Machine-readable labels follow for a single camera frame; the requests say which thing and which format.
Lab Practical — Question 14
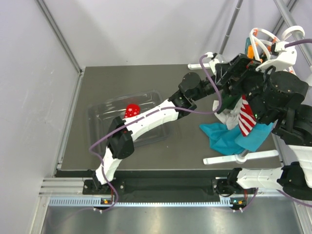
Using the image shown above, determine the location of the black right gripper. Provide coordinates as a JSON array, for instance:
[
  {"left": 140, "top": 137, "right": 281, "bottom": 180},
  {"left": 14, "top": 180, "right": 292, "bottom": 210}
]
[{"left": 216, "top": 53, "right": 284, "bottom": 124}]

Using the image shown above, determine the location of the red striped santa sock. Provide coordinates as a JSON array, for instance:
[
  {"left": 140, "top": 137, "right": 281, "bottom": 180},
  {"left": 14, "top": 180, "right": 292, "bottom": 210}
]
[{"left": 238, "top": 95, "right": 256, "bottom": 137}]

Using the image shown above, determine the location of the white round clip hanger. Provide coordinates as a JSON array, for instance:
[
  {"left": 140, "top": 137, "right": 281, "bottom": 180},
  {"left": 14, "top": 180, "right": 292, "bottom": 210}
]
[{"left": 245, "top": 25, "right": 305, "bottom": 61}]

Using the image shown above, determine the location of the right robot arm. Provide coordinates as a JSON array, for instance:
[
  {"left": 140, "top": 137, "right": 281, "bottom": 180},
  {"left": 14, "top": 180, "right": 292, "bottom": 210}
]
[{"left": 215, "top": 54, "right": 312, "bottom": 148}]

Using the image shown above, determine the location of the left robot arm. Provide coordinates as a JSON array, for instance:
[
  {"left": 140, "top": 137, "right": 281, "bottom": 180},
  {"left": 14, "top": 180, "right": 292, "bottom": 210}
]
[{"left": 89, "top": 63, "right": 230, "bottom": 194}]

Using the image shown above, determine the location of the dark green sock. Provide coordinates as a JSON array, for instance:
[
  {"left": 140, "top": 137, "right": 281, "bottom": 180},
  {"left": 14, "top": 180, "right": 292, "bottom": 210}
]
[{"left": 217, "top": 92, "right": 242, "bottom": 114}]

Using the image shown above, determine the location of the white cloth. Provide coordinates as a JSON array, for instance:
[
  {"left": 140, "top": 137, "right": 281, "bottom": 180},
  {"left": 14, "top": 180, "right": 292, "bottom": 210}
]
[{"left": 214, "top": 99, "right": 242, "bottom": 130}]

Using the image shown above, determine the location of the teal cloth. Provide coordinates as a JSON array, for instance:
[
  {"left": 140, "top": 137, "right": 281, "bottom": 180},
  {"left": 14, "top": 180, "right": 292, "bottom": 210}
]
[{"left": 199, "top": 123, "right": 273, "bottom": 156}]

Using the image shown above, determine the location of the clear plastic bin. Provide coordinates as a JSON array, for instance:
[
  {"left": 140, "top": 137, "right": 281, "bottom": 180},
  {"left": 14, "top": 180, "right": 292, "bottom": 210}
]
[{"left": 85, "top": 89, "right": 171, "bottom": 154}]

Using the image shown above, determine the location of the red snowflake bear sock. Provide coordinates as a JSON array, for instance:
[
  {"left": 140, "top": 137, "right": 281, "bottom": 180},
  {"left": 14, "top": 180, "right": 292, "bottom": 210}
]
[{"left": 124, "top": 103, "right": 140, "bottom": 118}]

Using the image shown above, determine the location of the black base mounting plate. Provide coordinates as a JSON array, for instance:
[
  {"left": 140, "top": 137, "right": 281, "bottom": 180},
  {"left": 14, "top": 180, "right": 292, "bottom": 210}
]
[{"left": 55, "top": 169, "right": 256, "bottom": 198}]

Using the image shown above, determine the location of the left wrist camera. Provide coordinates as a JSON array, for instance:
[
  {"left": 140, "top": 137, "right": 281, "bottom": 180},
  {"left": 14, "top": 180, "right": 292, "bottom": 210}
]
[{"left": 205, "top": 52, "right": 226, "bottom": 75}]

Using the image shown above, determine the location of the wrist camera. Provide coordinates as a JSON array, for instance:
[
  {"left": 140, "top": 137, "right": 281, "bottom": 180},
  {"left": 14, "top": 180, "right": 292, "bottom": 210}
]
[
  {"left": 255, "top": 41, "right": 297, "bottom": 75},
  {"left": 205, "top": 52, "right": 226, "bottom": 75}
]

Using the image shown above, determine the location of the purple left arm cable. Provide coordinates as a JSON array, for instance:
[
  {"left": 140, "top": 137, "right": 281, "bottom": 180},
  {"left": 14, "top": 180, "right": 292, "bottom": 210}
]
[{"left": 48, "top": 55, "right": 222, "bottom": 229}]

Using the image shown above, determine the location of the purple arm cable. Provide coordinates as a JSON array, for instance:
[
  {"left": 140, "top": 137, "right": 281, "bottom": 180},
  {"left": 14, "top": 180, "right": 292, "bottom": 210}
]
[
  {"left": 234, "top": 39, "right": 312, "bottom": 212},
  {"left": 48, "top": 55, "right": 222, "bottom": 229}
]

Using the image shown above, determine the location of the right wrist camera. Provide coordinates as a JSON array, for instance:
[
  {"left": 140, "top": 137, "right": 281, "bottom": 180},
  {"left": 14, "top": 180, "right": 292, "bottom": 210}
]
[{"left": 255, "top": 41, "right": 297, "bottom": 75}]

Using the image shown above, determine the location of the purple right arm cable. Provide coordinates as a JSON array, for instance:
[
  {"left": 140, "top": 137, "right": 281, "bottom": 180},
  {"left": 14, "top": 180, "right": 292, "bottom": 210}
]
[{"left": 234, "top": 39, "right": 312, "bottom": 212}]

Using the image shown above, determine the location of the grey drying rack frame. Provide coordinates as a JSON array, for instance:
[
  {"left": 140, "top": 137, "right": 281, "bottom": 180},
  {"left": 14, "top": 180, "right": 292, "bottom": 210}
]
[{"left": 187, "top": 0, "right": 312, "bottom": 165}]

